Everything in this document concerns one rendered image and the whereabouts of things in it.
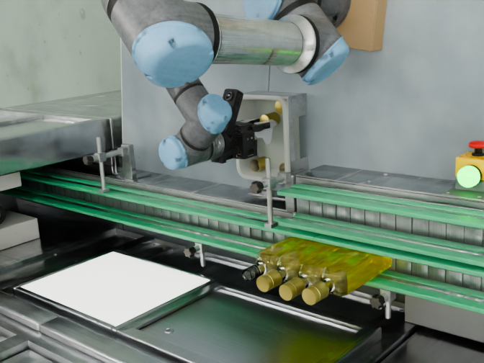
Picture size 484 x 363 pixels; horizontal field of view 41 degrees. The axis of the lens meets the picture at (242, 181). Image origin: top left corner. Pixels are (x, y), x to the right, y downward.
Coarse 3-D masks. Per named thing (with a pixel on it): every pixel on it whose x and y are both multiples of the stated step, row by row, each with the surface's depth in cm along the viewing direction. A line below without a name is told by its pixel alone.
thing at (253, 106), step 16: (256, 96) 165; (272, 96) 162; (240, 112) 171; (256, 112) 175; (288, 128) 161; (272, 144) 174; (288, 144) 162; (240, 160) 174; (272, 160) 175; (288, 160) 163; (256, 176) 171
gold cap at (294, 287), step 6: (288, 282) 130; (294, 282) 130; (300, 282) 131; (282, 288) 130; (288, 288) 129; (294, 288) 129; (300, 288) 130; (282, 294) 130; (288, 294) 129; (294, 294) 129; (300, 294) 132
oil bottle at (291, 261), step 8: (296, 248) 144; (304, 248) 144; (312, 248) 143; (320, 248) 144; (280, 256) 140; (288, 256) 140; (296, 256) 139; (304, 256) 139; (312, 256) 141; (280, 264) 138; (288, 264) 137; (296, 264) 137; (288, 272) 137; (296, 272) 137; (288, 280) 138
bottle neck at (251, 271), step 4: (256, 264) 140; (260, 264) 140; (248, 268) 139; (252, 268) 139; (256, 268) 139; (260, 268) 140; (264, 268) 141; (244, 272) 139; (248, 272) 140; (252, 272) 138; (256, 272) 139; (260, 272) 139; (264, 272) 141; (244, 276) 139; (248, 276) 140; (252, 276) 137; (256, 276) 139; (248, 280) 138; (252, 280) 139
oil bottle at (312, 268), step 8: (328, 248) 144; (336, 248) 144; (344, 248) 144; (320, 256) 140; (328, 256) 139; (336, 256) 139; (304, 264) 136; (312, 264) 136; (320, 264) 135; (304, 272) 135; (312, 272) 134; (320, 272) 134; (312, 280) 134; (320, 280) 134
